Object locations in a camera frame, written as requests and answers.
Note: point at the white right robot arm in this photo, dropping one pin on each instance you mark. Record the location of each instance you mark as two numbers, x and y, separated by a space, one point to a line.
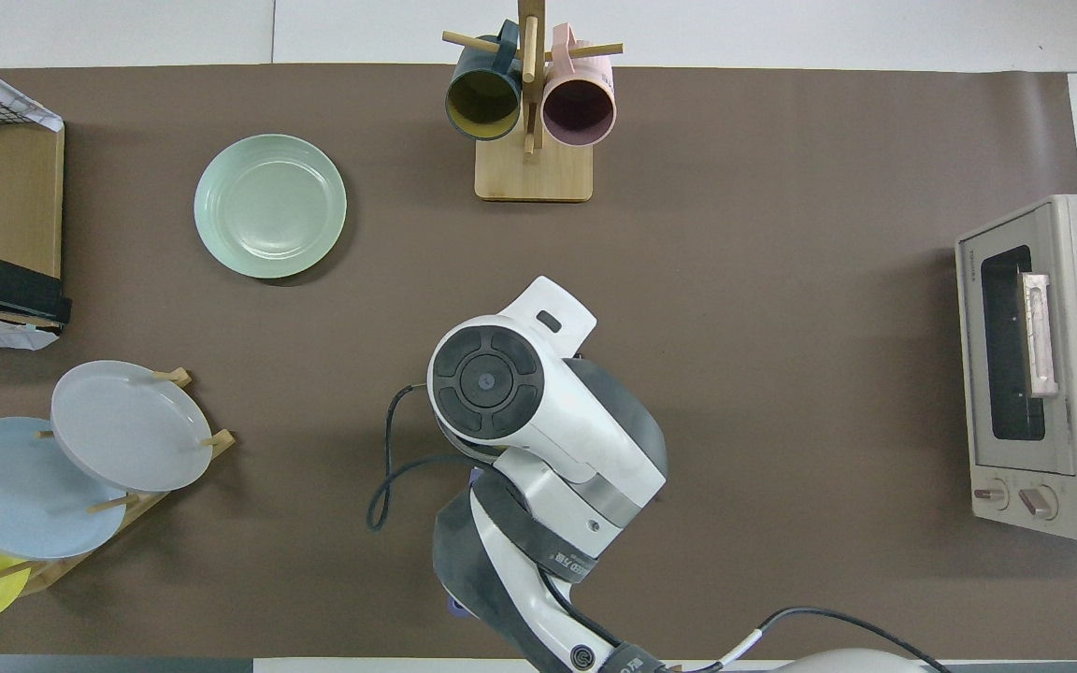
576 421

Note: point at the grey plate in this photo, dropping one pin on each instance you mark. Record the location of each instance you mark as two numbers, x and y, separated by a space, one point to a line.
127 425

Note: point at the light blue plate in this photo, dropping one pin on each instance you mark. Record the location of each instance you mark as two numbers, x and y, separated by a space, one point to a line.
6 491

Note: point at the wooden plate rack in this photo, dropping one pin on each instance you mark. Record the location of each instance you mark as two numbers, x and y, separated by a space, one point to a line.
136 505

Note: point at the pale green plate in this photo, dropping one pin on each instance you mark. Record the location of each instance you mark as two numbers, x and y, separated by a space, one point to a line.
269 206

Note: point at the wooden shelf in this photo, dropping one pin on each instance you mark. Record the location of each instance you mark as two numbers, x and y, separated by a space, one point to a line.
10 187

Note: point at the dark teal mug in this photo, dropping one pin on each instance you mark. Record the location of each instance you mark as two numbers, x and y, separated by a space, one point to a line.
482 98

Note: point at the wooden mug tree stand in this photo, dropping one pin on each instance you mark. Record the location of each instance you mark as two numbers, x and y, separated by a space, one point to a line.
534 173

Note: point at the pink ribbed mug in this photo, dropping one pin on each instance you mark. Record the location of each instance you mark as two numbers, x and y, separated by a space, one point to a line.
579 107

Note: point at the brown table mat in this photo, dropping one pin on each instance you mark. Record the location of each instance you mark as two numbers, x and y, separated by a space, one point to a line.
782 421

